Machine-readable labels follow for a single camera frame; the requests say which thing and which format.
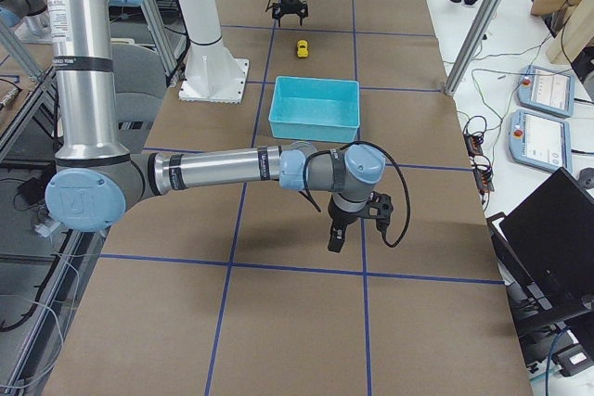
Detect grey office chair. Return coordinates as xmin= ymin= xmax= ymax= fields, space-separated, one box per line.
xmin=111 ymin=43 xmax=169 ymax=134

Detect teach pendant tablet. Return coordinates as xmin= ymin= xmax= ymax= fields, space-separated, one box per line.
xmin=517 ymin=65 xmax=575 ymax=118
xmin=509 ymin=109 xmax=573 ymax=172

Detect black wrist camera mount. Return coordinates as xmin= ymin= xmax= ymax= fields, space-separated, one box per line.
xmin=363 ymin=191 xmax=394 ymax=234

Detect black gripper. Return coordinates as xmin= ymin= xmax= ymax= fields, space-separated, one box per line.
xmin=328 ymin=198 xmax=371 ymax=252
xmin=272 ymin=0 xmax=309 ymax=26

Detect yellow beetle toy car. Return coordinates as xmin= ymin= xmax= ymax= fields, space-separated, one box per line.
xmin=296 ymin=40 xmax=309 ymax=58

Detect upper teach pendant tablet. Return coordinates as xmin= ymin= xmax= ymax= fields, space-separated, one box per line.
xmin=517 ymin=65 xmax=575 ymax=118

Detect black laptop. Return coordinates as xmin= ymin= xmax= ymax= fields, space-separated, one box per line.
xmin=486 ymin=166 xmax=594 ymax=337

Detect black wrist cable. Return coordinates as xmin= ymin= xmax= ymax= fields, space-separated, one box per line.
xmin=303 ymin=139 xmax=413 ymax=249

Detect person in beige top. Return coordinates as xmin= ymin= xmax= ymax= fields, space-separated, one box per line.
xmin=531 ymin=0 xmax=593 ymax=77

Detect turquoise plastic bin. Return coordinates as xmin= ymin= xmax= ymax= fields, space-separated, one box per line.
xmin=268 ymin=76 xmax=360 ymax=143

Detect white pedestal column with base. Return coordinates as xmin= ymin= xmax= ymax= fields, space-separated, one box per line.
xmin=178 ymin=0 xmax=250 ymax=103

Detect black orange usb hub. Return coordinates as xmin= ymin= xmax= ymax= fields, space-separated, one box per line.
xmin=463 ymin=133 xmax=494 ymax=196

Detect aluminium frame post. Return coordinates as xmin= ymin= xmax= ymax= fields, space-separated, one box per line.
xmin=443 ymin=0 xmax=501 ymax=96

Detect lower teach pendant tablet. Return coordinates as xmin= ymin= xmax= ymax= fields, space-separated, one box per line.
xmin=509 ymin=109 xmax=573 ymax=172

